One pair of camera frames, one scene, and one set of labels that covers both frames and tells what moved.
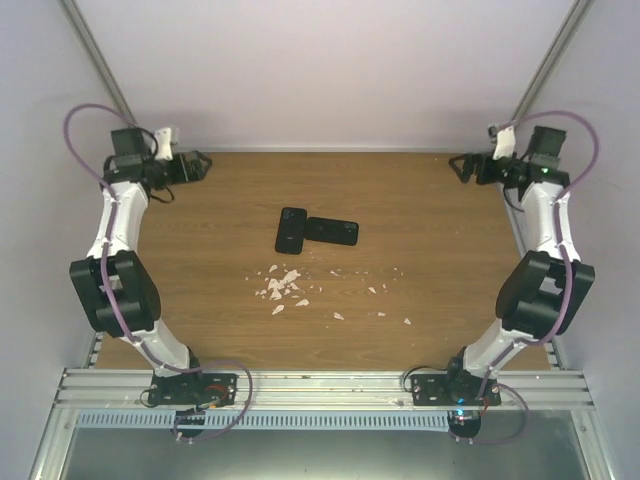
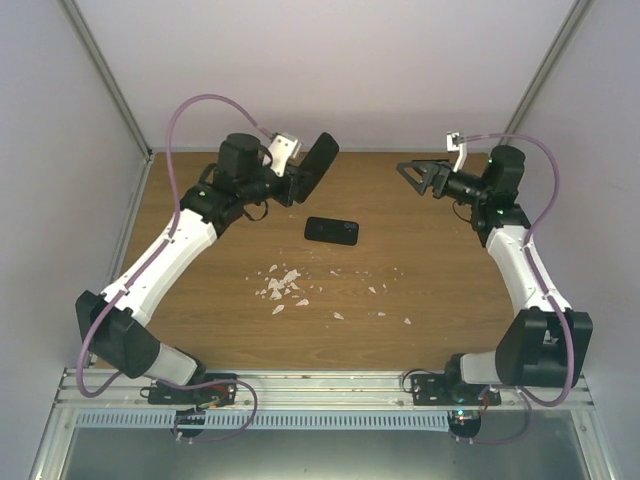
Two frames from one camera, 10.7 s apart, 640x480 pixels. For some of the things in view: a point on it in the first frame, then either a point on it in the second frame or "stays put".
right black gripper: [471, 159] -> [435, 170]
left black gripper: [198, 173] -> [294, 175]
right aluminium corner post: [578, 14] stays put
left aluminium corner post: [78, 19] stays put
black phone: [332, 231] stays put
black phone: [291, 231] -> [316, 166]
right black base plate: [456, 389] stays put
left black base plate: [200, 389] stays put
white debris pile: [276, 285] stays put
